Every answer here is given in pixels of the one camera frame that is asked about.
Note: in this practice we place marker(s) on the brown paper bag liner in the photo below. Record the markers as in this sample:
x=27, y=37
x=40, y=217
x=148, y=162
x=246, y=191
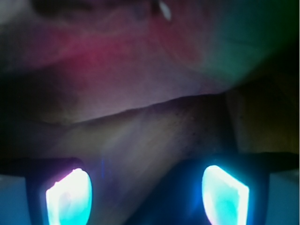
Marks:
x=132, y=87

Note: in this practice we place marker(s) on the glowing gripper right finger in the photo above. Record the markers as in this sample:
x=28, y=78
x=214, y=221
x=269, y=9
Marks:
x=243, y=189

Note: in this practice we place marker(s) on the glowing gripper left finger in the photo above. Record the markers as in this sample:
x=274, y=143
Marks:
x=44, y=191

